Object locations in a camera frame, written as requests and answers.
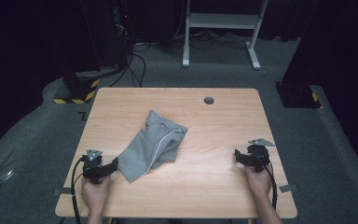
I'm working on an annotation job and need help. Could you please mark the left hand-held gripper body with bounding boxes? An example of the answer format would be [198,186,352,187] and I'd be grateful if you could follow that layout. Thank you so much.
[82,148,111,185]

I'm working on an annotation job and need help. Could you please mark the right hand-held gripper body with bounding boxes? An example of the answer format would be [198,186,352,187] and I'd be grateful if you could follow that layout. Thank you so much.
[247,137,276,173]

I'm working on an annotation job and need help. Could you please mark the grey shorts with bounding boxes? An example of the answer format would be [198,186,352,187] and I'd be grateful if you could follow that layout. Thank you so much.
[117,108,189,184]

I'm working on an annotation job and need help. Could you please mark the person's left hand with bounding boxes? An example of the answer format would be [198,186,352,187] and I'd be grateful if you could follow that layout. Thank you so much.
[80,175,112,217]

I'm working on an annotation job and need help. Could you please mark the person's right hand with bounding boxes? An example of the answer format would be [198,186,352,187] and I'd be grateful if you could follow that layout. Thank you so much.
[244,162,274,201]

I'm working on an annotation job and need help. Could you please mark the grey tape piece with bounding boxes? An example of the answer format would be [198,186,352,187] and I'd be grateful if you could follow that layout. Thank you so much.
[278,183,299,194]
[53,187,75,196]

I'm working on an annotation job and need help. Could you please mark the black stand base yellow mark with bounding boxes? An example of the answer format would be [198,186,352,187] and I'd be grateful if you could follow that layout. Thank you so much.
[274,81,322,109]

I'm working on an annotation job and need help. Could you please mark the black yellow striped stand base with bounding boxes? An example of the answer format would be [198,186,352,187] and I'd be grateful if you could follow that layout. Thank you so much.
[52,69,102,105]

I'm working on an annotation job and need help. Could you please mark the dark equipment rack red light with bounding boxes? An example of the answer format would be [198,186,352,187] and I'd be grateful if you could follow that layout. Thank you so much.
[111,0,135,68]

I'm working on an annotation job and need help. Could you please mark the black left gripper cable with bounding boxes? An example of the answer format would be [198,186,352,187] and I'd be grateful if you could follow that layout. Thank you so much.
[70,155,86,224]

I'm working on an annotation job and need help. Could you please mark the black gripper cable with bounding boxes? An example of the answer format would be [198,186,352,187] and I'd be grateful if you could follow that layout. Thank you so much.
[70,155,86,224]
[255,152,279,210]

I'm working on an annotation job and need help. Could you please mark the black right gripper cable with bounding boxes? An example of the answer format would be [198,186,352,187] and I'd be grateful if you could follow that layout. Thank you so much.
[255,152,279,210]

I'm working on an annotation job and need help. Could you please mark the black floor cables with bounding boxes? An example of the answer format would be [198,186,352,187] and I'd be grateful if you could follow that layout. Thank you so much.
[109,43,147,89]

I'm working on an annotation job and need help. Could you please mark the cable bundle under white frame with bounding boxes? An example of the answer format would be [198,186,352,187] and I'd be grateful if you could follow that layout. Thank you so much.
[172,30,250,50]

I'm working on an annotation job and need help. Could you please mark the white metal stand frame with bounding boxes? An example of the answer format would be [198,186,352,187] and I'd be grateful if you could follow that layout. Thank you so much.
[181,0,270,71]

